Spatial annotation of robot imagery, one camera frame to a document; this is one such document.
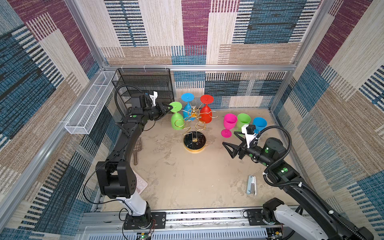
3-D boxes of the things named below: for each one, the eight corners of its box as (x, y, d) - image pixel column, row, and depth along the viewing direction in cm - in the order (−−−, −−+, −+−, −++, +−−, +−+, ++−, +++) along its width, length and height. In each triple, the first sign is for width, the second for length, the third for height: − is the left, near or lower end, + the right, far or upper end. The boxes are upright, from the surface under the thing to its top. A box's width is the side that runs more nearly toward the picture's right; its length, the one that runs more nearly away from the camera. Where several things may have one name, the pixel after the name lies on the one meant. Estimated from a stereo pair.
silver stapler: (246, 194, 83) (248, 192, 80) (246, 176, 89) (248, 174, 86) (255, 195, 82) (256, 194, 80) (254, 178, 88) (256, 176, 86)
